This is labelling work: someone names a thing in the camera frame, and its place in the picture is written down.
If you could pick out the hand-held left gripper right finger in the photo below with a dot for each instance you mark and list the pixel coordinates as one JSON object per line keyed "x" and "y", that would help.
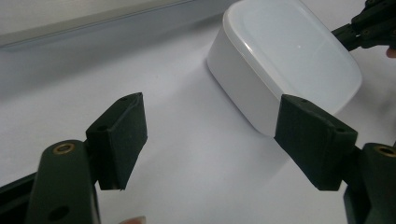
{"x": 311, "y": 143}

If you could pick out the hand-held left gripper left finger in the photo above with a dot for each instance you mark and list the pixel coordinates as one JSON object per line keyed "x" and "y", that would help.
{"x": 118, "y": 143}

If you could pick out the white rectangular lidded container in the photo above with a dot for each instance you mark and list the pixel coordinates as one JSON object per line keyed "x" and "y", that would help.
{"x": 280, "y": 56}

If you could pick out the light wooden board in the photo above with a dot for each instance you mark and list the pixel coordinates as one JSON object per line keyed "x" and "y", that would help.
{"x": 62, "y": 15}

